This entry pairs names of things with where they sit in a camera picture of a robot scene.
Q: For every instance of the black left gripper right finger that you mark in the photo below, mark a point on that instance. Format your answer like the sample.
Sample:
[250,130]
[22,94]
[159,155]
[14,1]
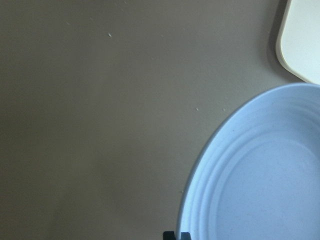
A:
[185,236]

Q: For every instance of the light blue plate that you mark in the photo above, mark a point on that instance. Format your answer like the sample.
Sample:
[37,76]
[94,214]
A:
[258,177]

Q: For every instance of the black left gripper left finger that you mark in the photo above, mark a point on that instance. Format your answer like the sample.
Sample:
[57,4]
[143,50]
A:
[168,235]

